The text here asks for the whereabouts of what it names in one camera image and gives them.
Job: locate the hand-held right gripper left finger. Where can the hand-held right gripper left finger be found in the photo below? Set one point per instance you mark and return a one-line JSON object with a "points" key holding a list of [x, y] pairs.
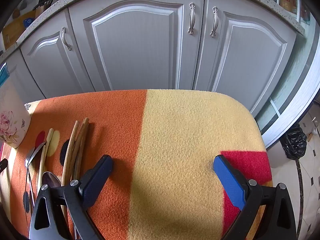
{"points": [[97, 178]]}

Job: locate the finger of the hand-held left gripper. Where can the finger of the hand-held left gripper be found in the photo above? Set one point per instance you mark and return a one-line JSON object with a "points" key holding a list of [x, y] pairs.
{"points": [[2, 165]]}

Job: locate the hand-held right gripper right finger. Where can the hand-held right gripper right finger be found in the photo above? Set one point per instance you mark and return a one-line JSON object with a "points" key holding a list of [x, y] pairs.
{"points": [[228, 181]]}

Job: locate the metal fork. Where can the metal fork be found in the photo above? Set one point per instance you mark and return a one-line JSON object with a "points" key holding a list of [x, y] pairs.
{"points": [[29, 158]]}

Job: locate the metal spoon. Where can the metal spoon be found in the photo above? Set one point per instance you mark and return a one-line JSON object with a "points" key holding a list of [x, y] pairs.
{"points": [[51, 178]]}

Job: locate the floral utensil holder cup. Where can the floral utensil holder cup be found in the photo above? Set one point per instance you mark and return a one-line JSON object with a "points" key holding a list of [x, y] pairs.
{"points": [[12, 120]]}

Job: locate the colourful printed towel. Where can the colourful printed towel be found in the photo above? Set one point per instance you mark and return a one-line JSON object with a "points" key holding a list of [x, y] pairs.
{"points": [[175, 142]]}

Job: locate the black trash bag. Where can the black trash bag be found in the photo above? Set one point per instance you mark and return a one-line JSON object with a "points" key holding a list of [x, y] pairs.
{"points": [[296, 142]]}

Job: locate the white framed glass door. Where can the white framed glass door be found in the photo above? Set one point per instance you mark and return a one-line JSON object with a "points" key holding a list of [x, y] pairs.
{"points": [[287, 92]]}

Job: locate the wooden cutting board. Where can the wooden cutting board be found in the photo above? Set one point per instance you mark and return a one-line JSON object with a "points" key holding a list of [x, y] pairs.
{"points": [[13, 30]]}

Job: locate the blue and white packet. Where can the blue and white packet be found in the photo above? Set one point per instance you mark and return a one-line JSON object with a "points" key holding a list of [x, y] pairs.
{"points": [[28, 21]]}

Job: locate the speckled kitchen countertop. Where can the speckled kitchen countertop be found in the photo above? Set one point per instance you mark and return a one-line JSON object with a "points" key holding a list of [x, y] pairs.
{"points": [[40, 23]]}

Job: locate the wooden knife block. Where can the wooden knife block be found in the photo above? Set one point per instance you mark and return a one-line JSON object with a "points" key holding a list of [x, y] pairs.
{"points": [[43, 6]]}

